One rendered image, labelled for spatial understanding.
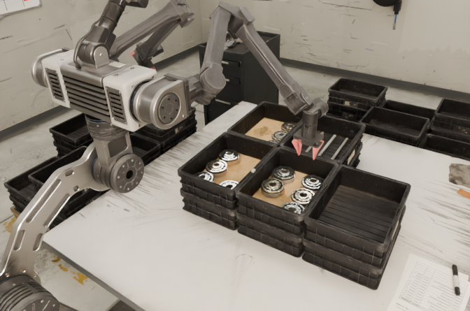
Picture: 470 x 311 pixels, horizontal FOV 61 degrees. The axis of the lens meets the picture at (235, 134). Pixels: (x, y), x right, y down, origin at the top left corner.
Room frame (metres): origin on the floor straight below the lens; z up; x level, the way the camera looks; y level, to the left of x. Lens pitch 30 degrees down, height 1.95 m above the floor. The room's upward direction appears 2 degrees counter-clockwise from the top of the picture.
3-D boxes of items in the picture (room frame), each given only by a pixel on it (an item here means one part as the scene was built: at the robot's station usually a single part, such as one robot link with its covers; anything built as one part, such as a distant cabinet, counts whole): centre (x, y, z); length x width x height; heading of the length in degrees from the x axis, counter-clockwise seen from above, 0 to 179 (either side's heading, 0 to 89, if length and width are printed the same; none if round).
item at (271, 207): (1.36, -0.22, 0.92); 0.40 x 0.30 x 0.02; 147
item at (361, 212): (1.19, -0.47, 0.87); 0.40 x 0.30 x 0.11; 147
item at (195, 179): (1.52, 0.03, 0.92); 0.40 x 0.30 x 0.02; 147
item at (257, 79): (3.38, -0.08, 0.45); 0.60 x 0.45 x 0.90; 144
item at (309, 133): (1.32, -0.28, 1.17); 0.10 x 0.07 x 0.07; 57
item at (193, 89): (1.11, 0.15, 1.45); 0.09 x 0.08 x 0.12; 54
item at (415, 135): (2.40, -1.10, 0.37); 0.40 x 0.30 x 0.45; 54
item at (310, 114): (1.32, -0.29, 1.24); 0.07 x 0.06 x 0.07; 143
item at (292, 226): (1.36, -0.22, 0.87); 0.40 x 0.30 x 0.11; 147
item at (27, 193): (2.23, 1.31, 0.26); 0.40 x 0.30 x 0.23; 144
